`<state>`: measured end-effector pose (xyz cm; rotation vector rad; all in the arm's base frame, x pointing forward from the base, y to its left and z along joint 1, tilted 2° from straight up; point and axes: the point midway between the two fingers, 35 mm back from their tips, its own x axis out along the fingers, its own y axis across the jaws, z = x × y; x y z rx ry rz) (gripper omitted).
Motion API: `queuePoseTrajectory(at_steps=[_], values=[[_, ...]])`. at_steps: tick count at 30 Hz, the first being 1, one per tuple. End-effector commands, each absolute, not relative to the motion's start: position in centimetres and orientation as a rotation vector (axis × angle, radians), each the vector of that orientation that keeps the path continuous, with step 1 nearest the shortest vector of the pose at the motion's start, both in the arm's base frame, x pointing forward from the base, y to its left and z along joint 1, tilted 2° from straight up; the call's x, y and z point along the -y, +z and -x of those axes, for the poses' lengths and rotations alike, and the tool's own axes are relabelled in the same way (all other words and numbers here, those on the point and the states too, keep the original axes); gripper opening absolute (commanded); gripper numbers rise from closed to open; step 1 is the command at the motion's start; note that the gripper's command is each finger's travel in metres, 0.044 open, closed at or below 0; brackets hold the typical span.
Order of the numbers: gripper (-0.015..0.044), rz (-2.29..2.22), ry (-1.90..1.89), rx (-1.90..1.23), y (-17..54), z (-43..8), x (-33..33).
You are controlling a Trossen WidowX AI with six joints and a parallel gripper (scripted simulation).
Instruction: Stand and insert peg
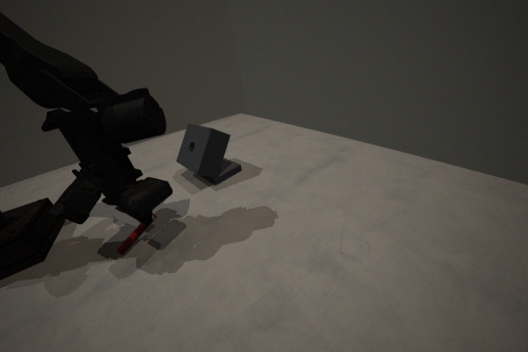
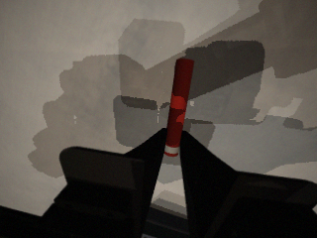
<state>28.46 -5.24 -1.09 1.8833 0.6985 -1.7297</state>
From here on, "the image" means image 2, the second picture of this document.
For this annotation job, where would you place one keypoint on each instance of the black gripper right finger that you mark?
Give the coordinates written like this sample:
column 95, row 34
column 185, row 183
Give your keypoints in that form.
column 212, row 187

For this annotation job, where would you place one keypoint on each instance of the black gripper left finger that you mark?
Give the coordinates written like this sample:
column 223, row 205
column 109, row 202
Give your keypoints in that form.
column 136, row 171

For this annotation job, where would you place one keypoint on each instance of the dark red peg with white band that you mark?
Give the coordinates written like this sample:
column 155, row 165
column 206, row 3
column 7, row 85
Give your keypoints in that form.
column 178, row 102

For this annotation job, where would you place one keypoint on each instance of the dark grey sloped panel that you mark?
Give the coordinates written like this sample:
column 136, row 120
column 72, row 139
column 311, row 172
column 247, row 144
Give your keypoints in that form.
column 160, row 224

